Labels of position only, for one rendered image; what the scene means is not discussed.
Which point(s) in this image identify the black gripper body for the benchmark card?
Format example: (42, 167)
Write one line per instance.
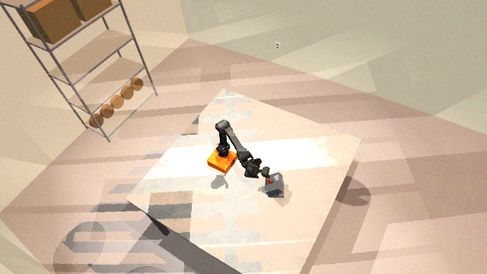
(264, 172)

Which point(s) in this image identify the grey sloped panel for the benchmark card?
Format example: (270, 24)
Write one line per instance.
(277, 187)

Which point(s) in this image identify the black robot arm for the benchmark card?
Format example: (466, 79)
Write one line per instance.
(224, 128)

